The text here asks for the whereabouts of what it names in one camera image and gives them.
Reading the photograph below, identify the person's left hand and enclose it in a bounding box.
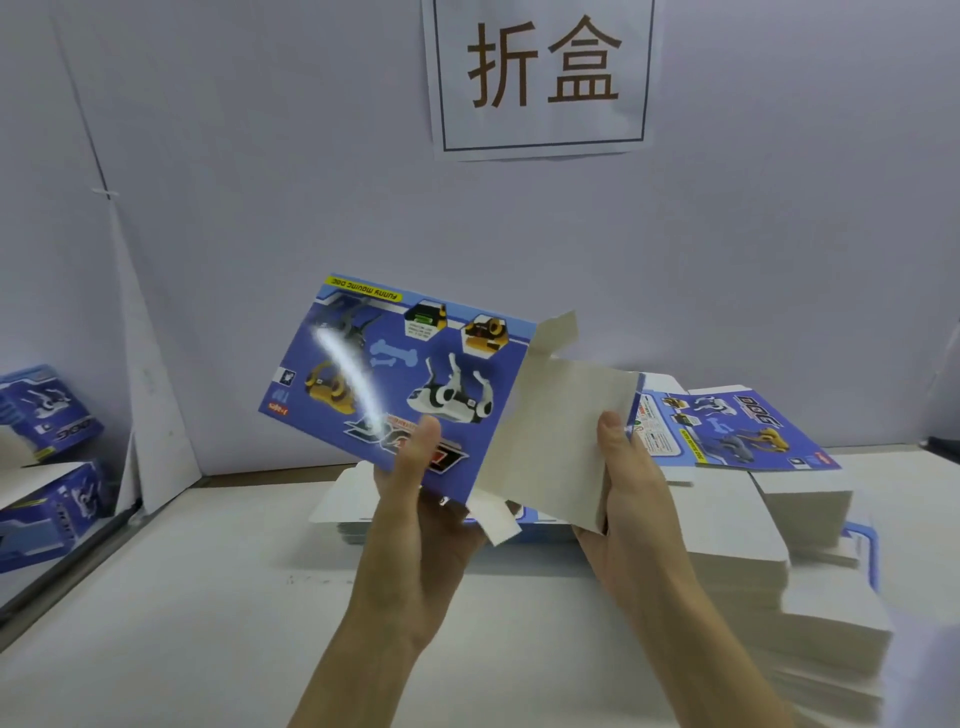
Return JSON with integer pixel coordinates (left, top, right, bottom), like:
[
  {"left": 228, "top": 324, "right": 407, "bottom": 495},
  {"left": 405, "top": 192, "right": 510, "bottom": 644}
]
[{"left": 348, "top": 415, "right": 488, "bottom": 650}]

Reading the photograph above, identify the person's right hand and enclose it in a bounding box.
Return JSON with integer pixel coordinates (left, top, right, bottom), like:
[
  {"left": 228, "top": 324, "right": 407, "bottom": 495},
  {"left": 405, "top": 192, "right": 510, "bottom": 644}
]
[{"left": 574, "top": 411, "right": 702, "bottom": 612}]

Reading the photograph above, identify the stack of boxes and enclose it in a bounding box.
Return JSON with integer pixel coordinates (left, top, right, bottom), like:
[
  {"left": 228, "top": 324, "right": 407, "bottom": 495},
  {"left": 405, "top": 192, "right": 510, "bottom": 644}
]
[
  {"left": 630, "top": 372, "right": 896, "bottom": 722},
  {"left": 307, "top": 462, "right": 582, "bottom": 546}
]

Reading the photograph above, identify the blue dog-print cardboard box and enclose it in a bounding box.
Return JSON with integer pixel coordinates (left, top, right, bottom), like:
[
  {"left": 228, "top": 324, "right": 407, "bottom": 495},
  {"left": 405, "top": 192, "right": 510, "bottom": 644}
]
[{"left": 258, "top": 271, "right": 644, "bottom": 548}]

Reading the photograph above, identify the pile of blue boxes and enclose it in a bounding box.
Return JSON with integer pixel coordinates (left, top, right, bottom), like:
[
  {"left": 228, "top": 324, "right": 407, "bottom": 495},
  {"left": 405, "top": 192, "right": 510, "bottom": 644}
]
[{"left": 0, "top": 364, "right": 116, "bottom": 578}]

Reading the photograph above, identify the person's right forearm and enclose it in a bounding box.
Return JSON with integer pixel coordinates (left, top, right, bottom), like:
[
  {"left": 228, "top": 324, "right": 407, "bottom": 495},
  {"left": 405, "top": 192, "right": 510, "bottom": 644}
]
[{"left": 630, "top": 562, "right": 807, "bottom": 728}]

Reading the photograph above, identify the person's left forearm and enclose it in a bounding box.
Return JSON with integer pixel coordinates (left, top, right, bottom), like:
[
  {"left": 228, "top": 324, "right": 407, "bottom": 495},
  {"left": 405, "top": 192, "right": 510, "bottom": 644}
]
[{"left": 288, "top": 607, "right": 429, "bottom": 728}]

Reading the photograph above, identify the white paper wall sign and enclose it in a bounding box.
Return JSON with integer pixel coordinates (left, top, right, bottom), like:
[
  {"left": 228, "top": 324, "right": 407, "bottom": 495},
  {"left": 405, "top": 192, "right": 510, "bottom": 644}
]
[{"left": 421, "top": 0, "right": 663, "bottom": 162}]

